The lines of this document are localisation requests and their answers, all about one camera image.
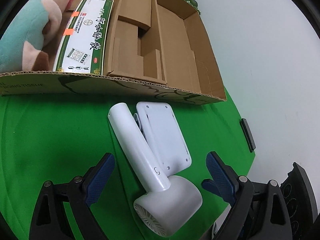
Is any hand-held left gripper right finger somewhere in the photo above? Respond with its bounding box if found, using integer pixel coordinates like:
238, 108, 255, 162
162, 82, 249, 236
205, 151, 292, 240

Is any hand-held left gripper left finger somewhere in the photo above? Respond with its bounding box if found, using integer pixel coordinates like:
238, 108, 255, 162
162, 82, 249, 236
29, 152, 115, 240

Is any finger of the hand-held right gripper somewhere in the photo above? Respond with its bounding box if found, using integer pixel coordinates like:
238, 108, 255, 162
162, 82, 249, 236
202, 179, 237, 206

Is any white hair dryer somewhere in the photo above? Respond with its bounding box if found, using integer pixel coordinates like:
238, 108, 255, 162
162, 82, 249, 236
107, 102, 203, 238

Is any large cardboard box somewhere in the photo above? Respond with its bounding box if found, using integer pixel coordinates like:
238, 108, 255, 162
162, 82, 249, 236
0, 0, 227, 105

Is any narrow cardboard insert box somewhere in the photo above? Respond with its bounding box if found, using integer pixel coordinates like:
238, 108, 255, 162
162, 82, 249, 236
104, 0, 167, 85

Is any white and green medicine box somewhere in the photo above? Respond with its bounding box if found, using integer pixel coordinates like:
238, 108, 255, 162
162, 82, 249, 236
52, 0, 115, 75

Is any pink pig plush toy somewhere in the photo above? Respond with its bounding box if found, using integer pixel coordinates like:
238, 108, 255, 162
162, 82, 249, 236
0, 0, 77, 73

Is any black rectangular block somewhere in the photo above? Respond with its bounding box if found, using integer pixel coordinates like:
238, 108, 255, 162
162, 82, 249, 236
240, 118, 256, 153

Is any white flat plastic device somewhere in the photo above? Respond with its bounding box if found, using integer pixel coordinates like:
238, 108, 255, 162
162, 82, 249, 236
134, 101, 192, 180

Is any green tablecloth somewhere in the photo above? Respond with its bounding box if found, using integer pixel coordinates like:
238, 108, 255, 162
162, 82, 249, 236
0, 85, 257, 240

